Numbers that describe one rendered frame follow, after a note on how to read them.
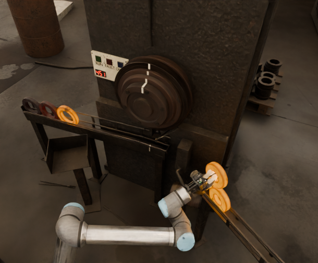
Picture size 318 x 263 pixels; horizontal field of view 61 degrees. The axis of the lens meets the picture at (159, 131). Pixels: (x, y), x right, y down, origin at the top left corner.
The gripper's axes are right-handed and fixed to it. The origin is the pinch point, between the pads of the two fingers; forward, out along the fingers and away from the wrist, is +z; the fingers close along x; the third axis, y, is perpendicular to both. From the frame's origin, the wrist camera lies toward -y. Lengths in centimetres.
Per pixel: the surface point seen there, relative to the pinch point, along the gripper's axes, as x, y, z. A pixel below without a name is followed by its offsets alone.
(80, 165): 65, -9, -66
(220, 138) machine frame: 19.5, -5.0, 18.4
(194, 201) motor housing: 7.2, -33.1, -14.9
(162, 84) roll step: 40, 41, -1
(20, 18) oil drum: 339, -16, -54
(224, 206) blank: -13.2, -12.8, -5.9
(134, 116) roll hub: 49, 22, -20
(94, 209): 64, -67, -82
